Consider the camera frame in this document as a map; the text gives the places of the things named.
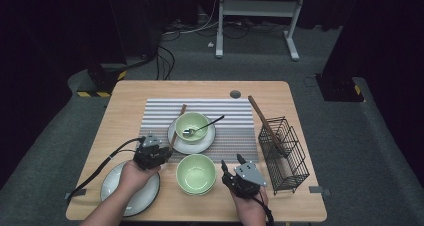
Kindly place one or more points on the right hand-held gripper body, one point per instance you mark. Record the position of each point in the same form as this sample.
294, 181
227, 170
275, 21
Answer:
245, 182

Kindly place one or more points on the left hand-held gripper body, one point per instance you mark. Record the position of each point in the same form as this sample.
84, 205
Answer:
150, 154

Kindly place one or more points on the grey dark-rimmed plate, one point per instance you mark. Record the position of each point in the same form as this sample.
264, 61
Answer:
190, 147
146, 196

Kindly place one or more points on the large pale green bowl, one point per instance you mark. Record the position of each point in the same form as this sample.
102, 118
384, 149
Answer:
196, 193

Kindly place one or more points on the brown wooden chopstick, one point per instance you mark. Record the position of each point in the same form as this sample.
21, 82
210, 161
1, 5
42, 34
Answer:
181, 112
261, 114

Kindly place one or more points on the person's right hand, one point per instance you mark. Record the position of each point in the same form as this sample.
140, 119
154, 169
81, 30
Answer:
251, 207

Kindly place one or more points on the person's left hand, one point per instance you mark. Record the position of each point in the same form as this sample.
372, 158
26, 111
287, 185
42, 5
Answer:
136, 177

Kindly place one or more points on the striped woven placemat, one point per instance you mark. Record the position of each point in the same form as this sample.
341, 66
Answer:
233, 142

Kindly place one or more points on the grey round table grommet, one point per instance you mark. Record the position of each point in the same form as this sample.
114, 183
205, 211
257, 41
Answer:
235, 94

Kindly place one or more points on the grey tape strip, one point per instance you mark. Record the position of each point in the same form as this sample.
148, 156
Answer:
75, 194
318, 190

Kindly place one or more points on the black yellow-striped stand base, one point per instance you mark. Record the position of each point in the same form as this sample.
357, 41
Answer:
103, 77

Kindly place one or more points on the white metal stand frame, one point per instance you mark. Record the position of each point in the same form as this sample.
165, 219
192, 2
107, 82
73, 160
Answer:
256, 7

